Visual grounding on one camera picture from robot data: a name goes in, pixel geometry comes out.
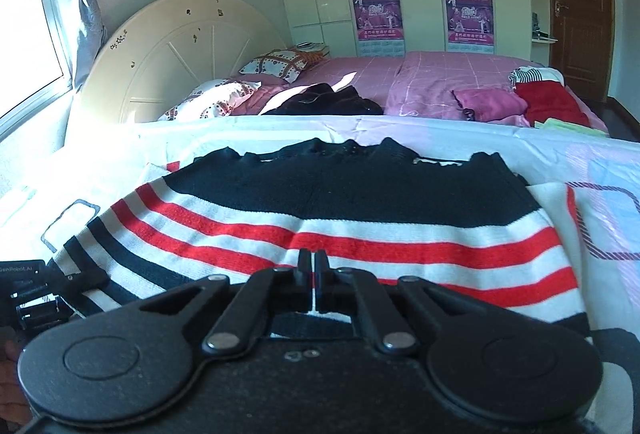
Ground dark cloth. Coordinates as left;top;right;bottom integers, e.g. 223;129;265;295
260;82;385;116

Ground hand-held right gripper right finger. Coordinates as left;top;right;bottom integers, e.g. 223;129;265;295
313;249;481;356

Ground pink bed sheet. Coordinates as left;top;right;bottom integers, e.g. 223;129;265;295
235;51;611;135

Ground striped knit sweater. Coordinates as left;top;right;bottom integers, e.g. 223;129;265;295
50;138;592;337

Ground striped folded cloth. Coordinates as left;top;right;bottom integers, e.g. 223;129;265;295
509;66;565;90

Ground window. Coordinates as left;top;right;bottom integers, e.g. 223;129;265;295
0;0;73;135

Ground person's left hand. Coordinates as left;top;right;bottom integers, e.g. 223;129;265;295
0;329;31;420

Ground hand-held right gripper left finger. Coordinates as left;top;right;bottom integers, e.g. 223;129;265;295
140;249;312;356

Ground red cloth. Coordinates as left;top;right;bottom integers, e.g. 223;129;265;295
515;82;592;128

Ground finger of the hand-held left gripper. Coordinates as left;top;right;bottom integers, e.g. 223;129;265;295
45;264;110;302

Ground white patterned pillow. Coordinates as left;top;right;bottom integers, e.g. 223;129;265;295
159;78;263;122

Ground pale green cloth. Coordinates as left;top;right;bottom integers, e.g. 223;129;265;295
535;118;606;137

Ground pink cloth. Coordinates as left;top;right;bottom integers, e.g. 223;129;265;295
452;88;527;122

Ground cream round headboard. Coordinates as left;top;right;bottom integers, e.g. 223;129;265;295
65;0;288;145

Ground brown plaid pillow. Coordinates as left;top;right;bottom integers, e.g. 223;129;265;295
239;48;331;84

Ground purple wall poster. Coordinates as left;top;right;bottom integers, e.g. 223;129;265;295
351;0;404;57
444;0;496;54

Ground printed bed sheet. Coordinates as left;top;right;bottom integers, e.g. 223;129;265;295
0;114;640;434

